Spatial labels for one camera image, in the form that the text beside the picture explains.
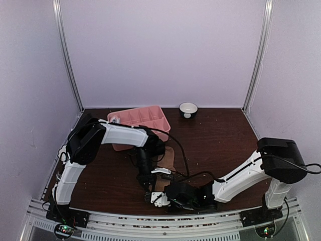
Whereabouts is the pink patterned sock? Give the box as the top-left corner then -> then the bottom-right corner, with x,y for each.
109,116 -> 120,124

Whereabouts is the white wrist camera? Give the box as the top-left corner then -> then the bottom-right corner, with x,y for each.
144,192 -> 171,207
151,167 -> 174,180

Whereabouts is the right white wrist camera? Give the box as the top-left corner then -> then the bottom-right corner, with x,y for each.
144,192 -> 171,207

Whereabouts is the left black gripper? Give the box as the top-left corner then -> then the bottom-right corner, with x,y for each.
134,147 -> 156,194

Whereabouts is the pink divided organizer tray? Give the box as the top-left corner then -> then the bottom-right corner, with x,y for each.
107,105 -> 172,152

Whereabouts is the tan brown sock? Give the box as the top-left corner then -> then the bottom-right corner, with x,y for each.
149,147 -> 176,192

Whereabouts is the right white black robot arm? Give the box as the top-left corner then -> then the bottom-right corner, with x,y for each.
159,137 -> 320,222

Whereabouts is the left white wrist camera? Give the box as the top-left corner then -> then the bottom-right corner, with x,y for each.
151,167 -> 174,180

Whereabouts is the left aluminium frame post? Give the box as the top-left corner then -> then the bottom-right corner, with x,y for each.
52,0 -> 84,111

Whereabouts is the aluminium frame post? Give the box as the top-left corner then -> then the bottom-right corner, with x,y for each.
242,0 -> 274,113
52,0 -> 84,111

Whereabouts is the right aluminium frame post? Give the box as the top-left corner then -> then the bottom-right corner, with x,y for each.
242,0 -> 274,113

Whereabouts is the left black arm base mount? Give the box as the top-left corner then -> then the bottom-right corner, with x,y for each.
46,206 -> 90,239

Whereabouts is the white fluted bowl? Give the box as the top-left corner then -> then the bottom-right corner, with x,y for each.
57,145 -> 69,162

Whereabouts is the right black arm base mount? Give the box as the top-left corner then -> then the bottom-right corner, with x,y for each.
240,207 -> 283,239

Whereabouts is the black white ceramic bowl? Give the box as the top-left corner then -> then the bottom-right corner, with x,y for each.
179,102 -> 198,119

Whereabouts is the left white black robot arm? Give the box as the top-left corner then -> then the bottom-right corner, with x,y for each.
49,115 -> 165,223

